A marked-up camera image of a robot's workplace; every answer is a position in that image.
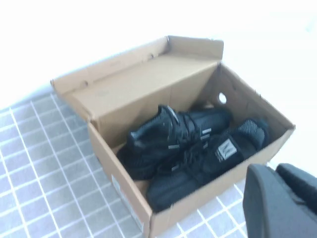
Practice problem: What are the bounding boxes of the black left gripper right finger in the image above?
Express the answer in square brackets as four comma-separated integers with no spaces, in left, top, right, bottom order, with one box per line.
[275,163,317,212]

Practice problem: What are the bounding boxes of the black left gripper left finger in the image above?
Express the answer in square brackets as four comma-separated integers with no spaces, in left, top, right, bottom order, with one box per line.
[242,164,317,238]

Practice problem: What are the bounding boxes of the black knit sneaker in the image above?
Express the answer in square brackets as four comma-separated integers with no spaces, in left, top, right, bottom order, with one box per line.
[146,118,271,213]
[116,105,231,181]

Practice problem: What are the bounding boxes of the brown cardboard shoe box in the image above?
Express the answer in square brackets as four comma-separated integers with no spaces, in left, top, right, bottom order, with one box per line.
[50,35,296,238]

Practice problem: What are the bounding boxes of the grey white-grid tablecloth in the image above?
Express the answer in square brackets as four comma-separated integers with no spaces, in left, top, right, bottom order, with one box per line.
[0,93,251,238]

